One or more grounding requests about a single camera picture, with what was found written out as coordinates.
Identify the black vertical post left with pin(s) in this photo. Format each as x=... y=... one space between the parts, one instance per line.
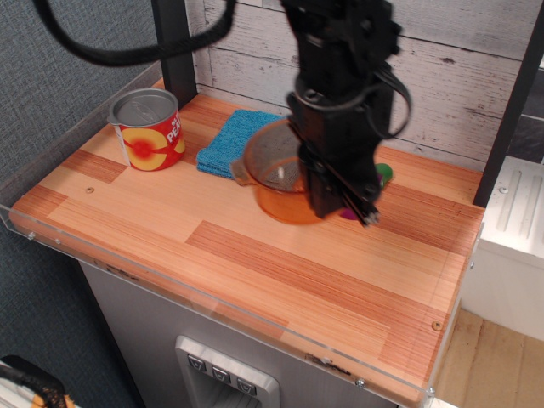
x=171 y=24

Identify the grey cabinet with dispenser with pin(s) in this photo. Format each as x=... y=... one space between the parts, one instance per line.
x=180 y=357

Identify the orange transparent measuring cup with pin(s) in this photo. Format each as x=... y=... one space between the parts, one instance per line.
x=269 y=164

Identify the white plastic unit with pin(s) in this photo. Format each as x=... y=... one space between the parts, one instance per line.
x=504 y=282

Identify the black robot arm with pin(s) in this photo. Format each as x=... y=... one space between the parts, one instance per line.
x=344 y=46

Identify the red yellow peach can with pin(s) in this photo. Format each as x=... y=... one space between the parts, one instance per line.
x=148 y=127

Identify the black vertical post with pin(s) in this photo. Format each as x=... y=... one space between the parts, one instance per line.
x=521 y=89
x=171 y=24

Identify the clear acrylic table guard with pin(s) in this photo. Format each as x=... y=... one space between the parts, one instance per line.
x=360 y=304

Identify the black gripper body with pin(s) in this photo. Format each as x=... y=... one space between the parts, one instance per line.
x=336 y=152

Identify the blue folded cloth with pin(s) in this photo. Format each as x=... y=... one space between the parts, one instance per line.
x=228 y=146

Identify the black vertical post right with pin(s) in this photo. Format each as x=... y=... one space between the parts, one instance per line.
x=521 y=89

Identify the purple green toy eggplant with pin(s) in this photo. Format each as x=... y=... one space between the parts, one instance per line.
x=385 y=174

